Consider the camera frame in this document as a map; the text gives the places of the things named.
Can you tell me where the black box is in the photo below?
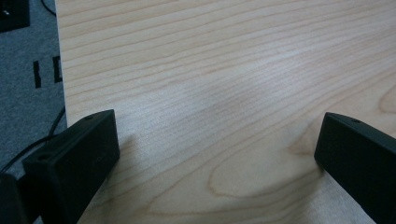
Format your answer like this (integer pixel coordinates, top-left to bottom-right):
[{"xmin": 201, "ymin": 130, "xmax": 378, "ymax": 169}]
[{"xmin": 0, "ymin": 0, "xmax": 31, "ymax": 34}]

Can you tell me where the black cable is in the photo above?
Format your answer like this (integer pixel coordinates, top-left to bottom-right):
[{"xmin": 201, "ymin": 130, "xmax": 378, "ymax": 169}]
[
  {"xmin": 0, "ymin": 105, "xmax": 66, "ymax": 174},
  {"xmin": 40, "ymin": 0, "xmax": 57, "ymax": 17}
]

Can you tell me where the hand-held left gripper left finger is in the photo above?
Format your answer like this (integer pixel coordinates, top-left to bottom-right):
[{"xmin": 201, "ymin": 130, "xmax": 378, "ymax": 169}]
[{"xmin": 21, "ymin": 108, "xmax": 121, "ymax": 224}]

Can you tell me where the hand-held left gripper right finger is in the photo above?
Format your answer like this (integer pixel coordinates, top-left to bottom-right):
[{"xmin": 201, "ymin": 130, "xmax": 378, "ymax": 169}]
[{"xmin": 313, "ymin": 111, "xmax": 396, "ymax": 224}]

